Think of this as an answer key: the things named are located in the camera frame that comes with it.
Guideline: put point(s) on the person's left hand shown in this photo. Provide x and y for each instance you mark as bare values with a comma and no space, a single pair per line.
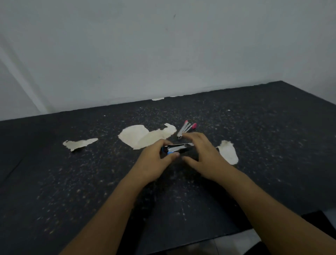
152,164

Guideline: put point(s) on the person's right hand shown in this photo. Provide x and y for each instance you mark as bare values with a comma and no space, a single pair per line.
207,157

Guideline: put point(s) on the person's left thumb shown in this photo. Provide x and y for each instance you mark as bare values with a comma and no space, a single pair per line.
170,157

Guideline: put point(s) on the person's right thumb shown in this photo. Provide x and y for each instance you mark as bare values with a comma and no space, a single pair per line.
190,160

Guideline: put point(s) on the blue and silver stapler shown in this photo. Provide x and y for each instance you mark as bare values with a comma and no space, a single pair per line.
177,148

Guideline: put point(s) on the person's left forearm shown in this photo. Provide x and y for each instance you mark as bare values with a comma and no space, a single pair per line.
105,218

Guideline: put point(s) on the person's right forearm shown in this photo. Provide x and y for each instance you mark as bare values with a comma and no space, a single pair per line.
273,212

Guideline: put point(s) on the white pen with pink cap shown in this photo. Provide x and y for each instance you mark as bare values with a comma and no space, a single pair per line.
182,129
188,129

